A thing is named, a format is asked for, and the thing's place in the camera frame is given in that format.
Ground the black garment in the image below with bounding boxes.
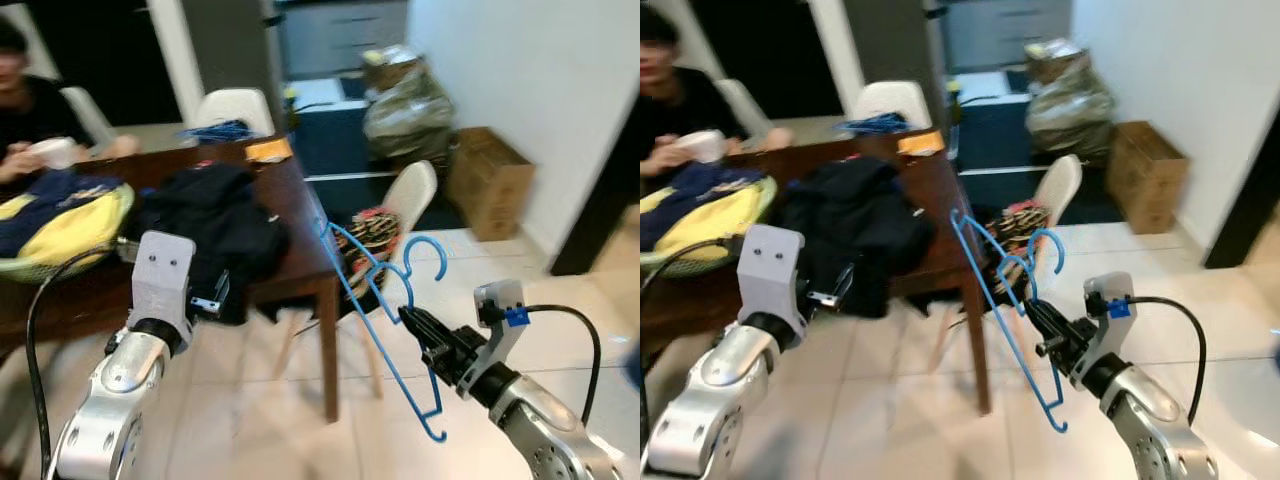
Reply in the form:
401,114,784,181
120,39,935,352
780,155,938,319
138,163,293,326

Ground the orange paper packet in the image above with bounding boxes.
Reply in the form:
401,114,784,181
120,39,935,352
897,130,946,158
244,137,294,164

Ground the person in black shirt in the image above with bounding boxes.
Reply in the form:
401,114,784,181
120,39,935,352
640,3,796,181
0,20,141,186

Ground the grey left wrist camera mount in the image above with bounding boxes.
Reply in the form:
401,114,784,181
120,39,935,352
737,223,807,341
127,230,198,346

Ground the navy blue garment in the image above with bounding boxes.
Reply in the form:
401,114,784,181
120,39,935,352
0,168,123,259
640,162,766,251

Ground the colourful patterned cloth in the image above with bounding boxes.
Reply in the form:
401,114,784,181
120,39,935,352
345,205,403,279
985,198,1051,296

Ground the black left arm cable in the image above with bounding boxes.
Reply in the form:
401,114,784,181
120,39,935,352
640,236,743,451
24,243,126,480

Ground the brown cardboard box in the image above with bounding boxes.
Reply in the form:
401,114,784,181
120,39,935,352
1105,120,1191,236
447,127,537,243

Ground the green white laundry basket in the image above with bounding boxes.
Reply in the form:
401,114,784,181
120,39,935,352
640,170,779,279
0,175,137,287

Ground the blue plastic hanger pile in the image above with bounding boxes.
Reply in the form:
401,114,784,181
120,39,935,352
838,111,913,137
178,119,256,143

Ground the full clear plastic bag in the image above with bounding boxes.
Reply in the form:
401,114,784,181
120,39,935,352
360,44,457,166
1022,38,1118,161

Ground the dark wooden table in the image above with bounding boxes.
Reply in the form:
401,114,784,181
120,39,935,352
0,135,343,423
640,128,993,416

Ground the yellow garment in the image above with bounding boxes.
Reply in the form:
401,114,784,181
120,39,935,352
640,180,773,263
0,185,129,271

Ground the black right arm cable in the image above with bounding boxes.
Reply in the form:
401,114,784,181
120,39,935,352
524,303,603,426
1130,295,1208,426

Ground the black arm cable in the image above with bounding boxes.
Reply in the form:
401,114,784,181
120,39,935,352
1130,295,1208,426
640,236,743,451
524,303,603,426
24,243,126,480

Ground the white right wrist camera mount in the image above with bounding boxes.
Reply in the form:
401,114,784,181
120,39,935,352
455,279,528,401
1070,271,1138,386

